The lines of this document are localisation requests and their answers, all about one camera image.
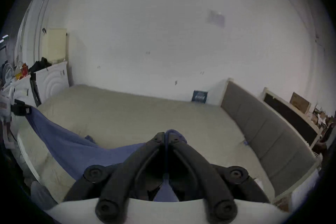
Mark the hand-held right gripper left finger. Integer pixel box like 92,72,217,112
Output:
63,132,166,224

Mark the bed with beige sheet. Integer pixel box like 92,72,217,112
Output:
16,84,319,208

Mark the dark blue card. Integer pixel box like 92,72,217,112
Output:
192,90,208,104

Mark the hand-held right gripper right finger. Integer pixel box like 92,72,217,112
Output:
166,132,271,224

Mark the white-framed black board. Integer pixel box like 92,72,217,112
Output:
261,88,324,148

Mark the pale yellow board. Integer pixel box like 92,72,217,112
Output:
42,28,69,64

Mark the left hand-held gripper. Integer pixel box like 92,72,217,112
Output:
0,90,32,126

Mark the grey padded headboard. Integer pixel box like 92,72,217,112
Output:
220,81,318,196

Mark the dark blue shirt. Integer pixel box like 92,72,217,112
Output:
25,107,188,203

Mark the brown carton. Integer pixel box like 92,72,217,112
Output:
289,92,311,114

